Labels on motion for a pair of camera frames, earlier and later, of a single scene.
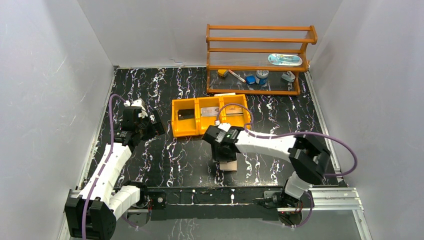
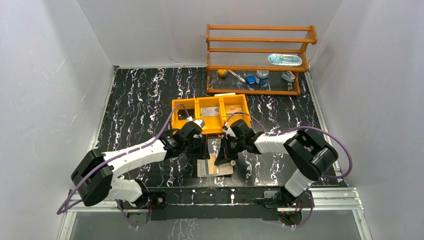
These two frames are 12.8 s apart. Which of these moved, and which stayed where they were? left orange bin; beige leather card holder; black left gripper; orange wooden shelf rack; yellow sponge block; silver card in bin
Moved: black left gripper; beige leather card holder
Stayed: orange wooden shelf rack; silver card in bin; yellow sponge block; left orange bin
